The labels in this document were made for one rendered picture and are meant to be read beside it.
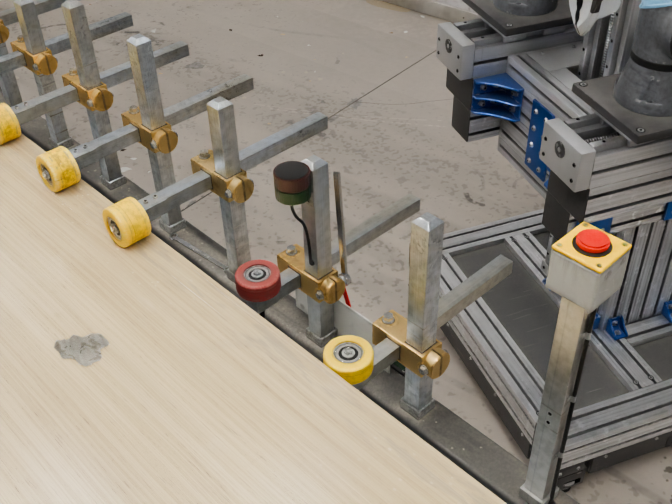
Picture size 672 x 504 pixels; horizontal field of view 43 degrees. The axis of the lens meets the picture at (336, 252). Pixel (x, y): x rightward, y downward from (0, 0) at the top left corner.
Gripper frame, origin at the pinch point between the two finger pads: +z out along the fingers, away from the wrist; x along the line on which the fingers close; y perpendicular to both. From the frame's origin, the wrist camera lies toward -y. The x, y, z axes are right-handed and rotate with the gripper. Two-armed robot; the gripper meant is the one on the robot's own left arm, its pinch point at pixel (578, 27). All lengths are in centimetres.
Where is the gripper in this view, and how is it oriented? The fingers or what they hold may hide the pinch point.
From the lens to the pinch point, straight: 137.5
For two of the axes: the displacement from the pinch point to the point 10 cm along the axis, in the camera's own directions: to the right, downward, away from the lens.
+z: 0.3, 7.7, 6.4
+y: 9.4, -2.4, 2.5
